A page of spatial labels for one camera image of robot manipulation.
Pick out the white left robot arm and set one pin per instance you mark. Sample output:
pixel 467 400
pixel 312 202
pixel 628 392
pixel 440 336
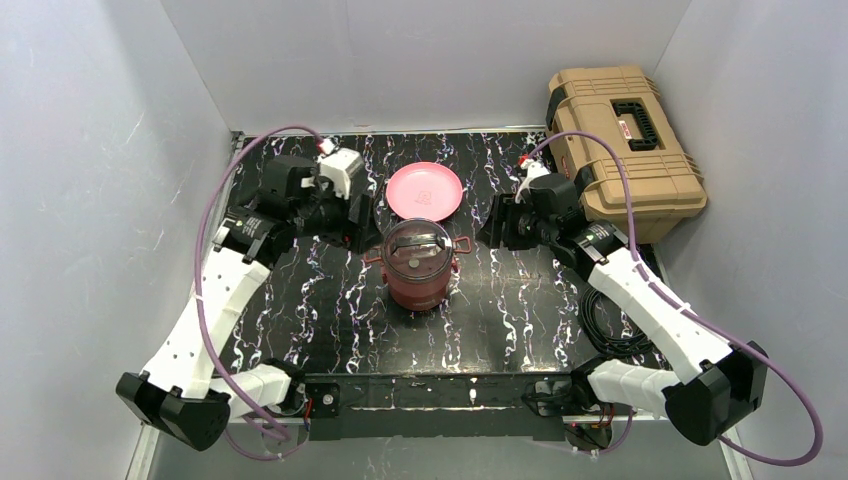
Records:
pixel 180 391

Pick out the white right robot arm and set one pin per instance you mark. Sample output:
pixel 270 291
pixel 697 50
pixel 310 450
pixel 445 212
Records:
pixel 710 385

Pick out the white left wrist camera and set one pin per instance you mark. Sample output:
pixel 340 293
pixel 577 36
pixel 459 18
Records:
pixel 343 167

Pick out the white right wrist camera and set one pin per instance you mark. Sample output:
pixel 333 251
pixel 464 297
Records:
pixel 533 169

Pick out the aluminium front frame rail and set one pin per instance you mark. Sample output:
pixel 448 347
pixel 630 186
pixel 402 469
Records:
pixel 326 407

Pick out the tan plastic tool case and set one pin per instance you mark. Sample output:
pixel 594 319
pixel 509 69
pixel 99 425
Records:
pixel 610 136

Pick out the pink plate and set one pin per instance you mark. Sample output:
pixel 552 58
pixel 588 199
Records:
pixel 424 190

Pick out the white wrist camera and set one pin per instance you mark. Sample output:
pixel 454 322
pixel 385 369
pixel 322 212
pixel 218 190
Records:
pixel 533 169
pixel 343 167

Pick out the red steel lunch bowl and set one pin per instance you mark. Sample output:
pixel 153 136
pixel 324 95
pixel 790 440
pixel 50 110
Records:
pixel 463 245
pixel 418 298

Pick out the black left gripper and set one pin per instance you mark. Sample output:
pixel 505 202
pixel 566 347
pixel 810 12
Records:
pixel 351 216

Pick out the clear round lid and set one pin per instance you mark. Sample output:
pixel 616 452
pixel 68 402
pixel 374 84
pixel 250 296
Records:
pixel 417 250

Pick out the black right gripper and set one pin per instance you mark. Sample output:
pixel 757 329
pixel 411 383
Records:
pixel 510 225

